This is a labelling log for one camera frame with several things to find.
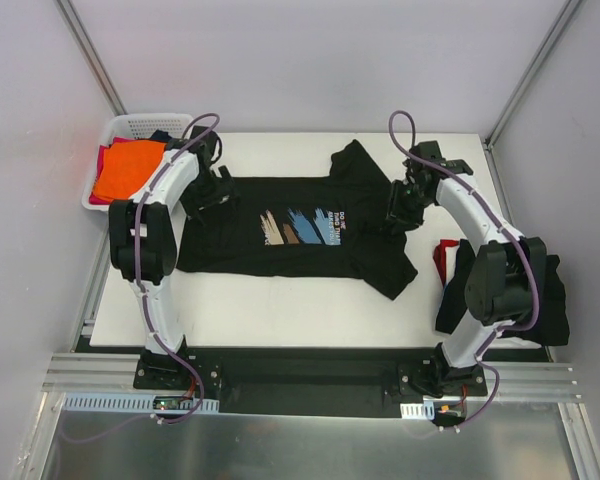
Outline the black t shirt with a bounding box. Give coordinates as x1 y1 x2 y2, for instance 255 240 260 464
176 140 418 300
435 255 570 346

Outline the white plastic laundry basket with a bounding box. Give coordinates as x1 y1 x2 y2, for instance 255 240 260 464
81 113 193 212

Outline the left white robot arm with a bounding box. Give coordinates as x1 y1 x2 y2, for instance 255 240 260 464
108 121 240 390

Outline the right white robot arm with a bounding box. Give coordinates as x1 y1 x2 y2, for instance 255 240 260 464
385 141 547 398

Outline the navy t shirt in basket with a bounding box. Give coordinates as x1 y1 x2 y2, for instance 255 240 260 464
149 130 172 143

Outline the orange t shirt in basket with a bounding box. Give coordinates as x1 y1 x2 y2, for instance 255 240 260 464
109 139 165 201

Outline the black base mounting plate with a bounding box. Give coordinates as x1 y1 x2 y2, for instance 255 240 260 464
133 347 487 418

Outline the left aluminium corner post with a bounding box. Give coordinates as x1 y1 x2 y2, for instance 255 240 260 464
53 0 127 117

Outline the aluminium corner post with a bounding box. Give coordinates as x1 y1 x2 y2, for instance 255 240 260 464
53 0 127 117
483 0 585 151

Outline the right white cable duct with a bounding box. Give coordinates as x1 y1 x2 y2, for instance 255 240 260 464
400 400 435 421

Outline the white cable duct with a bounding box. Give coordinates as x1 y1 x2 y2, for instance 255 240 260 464
63 393 197 415
400 400 435 421

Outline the left white cable duct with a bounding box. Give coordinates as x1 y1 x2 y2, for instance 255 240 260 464
63 393 197 415

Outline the right aluminium corner post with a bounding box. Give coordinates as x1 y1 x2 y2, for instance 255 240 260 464
483 0 585 151

